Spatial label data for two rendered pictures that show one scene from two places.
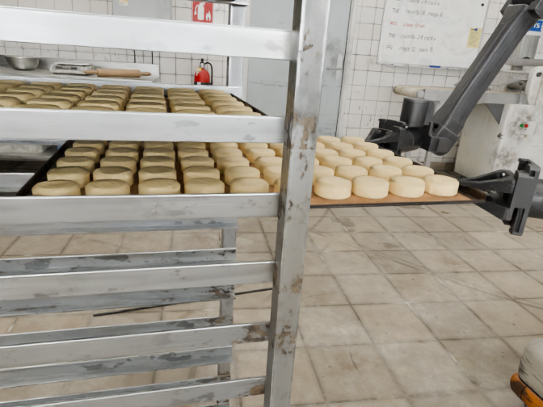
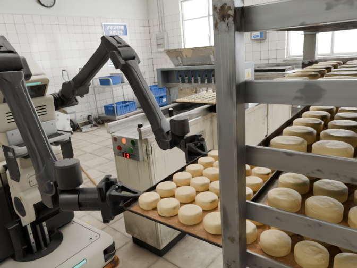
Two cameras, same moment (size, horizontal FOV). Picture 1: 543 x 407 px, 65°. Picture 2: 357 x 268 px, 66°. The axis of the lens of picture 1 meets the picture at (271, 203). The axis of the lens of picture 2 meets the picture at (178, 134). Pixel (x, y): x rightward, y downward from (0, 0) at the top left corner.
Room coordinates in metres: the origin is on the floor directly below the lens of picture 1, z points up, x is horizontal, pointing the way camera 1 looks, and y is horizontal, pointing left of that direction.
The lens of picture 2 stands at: (1.19, 0.34, 1.29)
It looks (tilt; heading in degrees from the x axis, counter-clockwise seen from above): 16 degrees down; 233
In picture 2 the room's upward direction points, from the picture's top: 5 degrees counter-clockwise
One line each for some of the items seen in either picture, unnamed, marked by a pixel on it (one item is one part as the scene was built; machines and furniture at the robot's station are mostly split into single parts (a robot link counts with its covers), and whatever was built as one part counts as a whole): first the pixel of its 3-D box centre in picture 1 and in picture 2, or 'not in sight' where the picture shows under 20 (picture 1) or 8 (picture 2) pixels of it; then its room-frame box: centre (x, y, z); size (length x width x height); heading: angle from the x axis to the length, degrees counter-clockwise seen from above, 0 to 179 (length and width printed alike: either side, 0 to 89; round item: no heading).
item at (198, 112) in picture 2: not in sight; (227, 101); (-0.50, -1.21, 0.87); 2.01 x 0.03 x 0.07; 14
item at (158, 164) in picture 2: not in sight; (170, 173); (0.14, -1.20, 0.45); 0.70 x 0.34 x 0.90; 14
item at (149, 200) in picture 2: (352, 142); (149, 200); (0.91, -0.16, 0.97); 0.05 x 0.05 x 0.02
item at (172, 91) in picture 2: not in sight; (204, 86); (-0.35, -1.32, 1.01); 0.72 x 0.33 x 0.34; 104
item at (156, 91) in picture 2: not in sight; (154, 90); (-2.23, -5.01, 0.50); 0.60 x 0.40 x 0.20; 13
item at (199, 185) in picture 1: (204, 190); not in sight; (0.52, 0.09, 0.96); 0.05 x 0.05 x 0.02
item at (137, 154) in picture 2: not in sight; (127, 146); (0.49, -1.12, 0.77); 0.24 x 0.04 x 0.14; 104
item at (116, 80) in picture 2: not in sight; (109, 80); (-1.10, -4.82, 0.87); 0.40 x 0.30 x 0.16; 104
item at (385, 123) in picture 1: (393, 141); (97, 198); (0.99, -0.27, 0.96); 0.07 x 0.07 x 0.10; 45
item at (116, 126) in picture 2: not in sight; (198, 99); (-0.43, -1.49, 0.87); 2.01 x 0.03 x 0.07; 14
